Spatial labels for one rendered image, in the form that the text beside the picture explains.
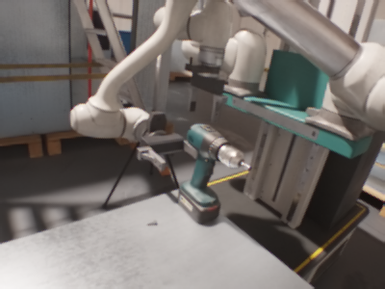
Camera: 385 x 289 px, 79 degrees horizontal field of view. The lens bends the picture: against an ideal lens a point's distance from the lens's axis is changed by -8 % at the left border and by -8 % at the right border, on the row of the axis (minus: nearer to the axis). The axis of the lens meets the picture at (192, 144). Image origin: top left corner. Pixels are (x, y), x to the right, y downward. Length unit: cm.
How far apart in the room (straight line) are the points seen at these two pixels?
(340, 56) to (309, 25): 10
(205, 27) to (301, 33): 34
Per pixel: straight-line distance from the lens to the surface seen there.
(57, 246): 62
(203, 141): 58
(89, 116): 83
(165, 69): 263
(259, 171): 134
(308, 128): 92
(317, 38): 64
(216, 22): 85
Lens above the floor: 109
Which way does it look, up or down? 24 degrees down
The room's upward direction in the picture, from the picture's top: 9 degrees clockwise
